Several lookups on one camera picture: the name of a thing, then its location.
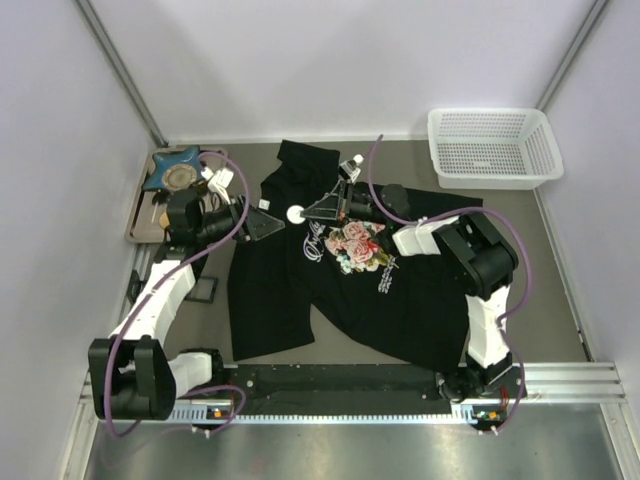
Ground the white round brooch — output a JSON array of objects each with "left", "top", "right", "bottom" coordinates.
[{"left": 286, "top": 205, "right": 306, "bottom": 225}]

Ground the black floral t-shirt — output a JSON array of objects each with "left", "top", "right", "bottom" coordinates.
[{"left": 225, "top": 139, "right": 484, "bottom": 376}]

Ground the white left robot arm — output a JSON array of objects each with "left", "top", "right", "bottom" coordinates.
[{"left": 88, "top": 189, "right": 285, "bottom": 421}]

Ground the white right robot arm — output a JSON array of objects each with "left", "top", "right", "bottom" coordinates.
[{"left": 288, "top": 179, "right": 529, "bottom": 402}]

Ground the black box with pink brooch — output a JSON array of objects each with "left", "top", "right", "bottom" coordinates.
[{"left": 185, "top": 275, "right": 219, "bottom": 304}]

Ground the orange cup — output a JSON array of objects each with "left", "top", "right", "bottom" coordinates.
[{"left": 158, "top": 213, "right": 170, "bottom": 229}]

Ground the blue star-shaped dish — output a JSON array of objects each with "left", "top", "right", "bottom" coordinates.
[{"left": 141, "top": 146, "right": 205, "bottom": 193}]

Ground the brown rectangular tray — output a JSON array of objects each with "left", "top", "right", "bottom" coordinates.
[{"left": 125, "top": 145, "right": 228, "bottom": 244}]

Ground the white perforated plastic basket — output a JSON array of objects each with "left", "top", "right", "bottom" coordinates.
[{"left": 427, "top": 108, "right": 564, "bottom": 190}]

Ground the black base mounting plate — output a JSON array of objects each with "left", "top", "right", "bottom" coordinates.
[{"left": 202, "top": 364, "right": 522, "bottom": 402}]

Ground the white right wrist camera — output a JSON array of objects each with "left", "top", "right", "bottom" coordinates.
[{"left": 338, "top": 154, "right": 364, "bottom": 184}]

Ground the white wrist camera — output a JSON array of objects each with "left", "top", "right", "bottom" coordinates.
[
  {"left": 201, "top": 167, "right": 234, "bottom": 204},
  {"left": 338, "top": 154, "right": 364, "bottom": 184}
]

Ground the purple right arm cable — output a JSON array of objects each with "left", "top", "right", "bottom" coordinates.
[{"left": 366, "top": 133, "right": 533, "bottom": 434}]

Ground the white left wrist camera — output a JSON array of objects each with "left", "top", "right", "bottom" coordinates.
[{"left": 201, "top": 167, "right": 234, "bottom": 204}]

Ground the grey slotted cable duct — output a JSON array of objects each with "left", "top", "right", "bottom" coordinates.
[{"left": 166, "top": 401, "right": 503, "bottom": 429}]

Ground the aluminium frame rail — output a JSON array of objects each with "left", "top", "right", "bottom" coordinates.
[{"left": 61, "top": 362, "right": 639, "bottom": 479}]

